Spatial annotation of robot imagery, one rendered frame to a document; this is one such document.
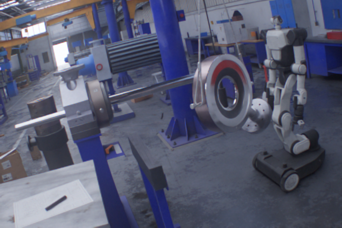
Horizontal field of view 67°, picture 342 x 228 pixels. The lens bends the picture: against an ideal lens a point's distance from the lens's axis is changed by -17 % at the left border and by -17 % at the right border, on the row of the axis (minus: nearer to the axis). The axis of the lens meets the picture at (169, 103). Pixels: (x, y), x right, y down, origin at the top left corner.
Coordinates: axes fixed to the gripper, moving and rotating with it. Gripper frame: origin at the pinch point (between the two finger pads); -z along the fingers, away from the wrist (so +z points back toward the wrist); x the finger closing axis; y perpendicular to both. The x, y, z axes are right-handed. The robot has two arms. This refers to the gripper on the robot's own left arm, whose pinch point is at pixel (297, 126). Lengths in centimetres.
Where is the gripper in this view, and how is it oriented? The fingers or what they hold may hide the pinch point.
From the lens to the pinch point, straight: 256.8
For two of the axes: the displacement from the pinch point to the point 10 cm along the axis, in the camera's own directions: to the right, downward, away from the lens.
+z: -0.1, -9.8, -2.0
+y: 2.6, 1.9, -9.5
